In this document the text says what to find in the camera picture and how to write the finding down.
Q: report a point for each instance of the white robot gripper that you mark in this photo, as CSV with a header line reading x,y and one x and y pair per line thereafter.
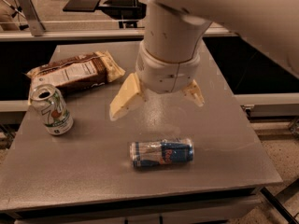
x,y
168,73

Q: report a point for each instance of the blue silver Red Bull can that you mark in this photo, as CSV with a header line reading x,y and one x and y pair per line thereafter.
x,y
161,152

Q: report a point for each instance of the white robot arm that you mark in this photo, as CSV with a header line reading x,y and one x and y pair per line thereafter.
x,y
168,55

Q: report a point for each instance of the white green 7up can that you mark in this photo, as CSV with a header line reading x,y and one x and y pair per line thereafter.
x,y
50,106

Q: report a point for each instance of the brown white snack bag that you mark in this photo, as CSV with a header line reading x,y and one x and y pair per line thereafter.
x,y
77,73

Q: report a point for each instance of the black desk with chair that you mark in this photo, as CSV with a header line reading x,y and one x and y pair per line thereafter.
x,y
126,12

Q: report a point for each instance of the dark office chair left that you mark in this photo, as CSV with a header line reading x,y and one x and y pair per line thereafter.
x,y
9,9

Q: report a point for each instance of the left metal glass bracket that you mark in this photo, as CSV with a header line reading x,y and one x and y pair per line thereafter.
x,y
35,25

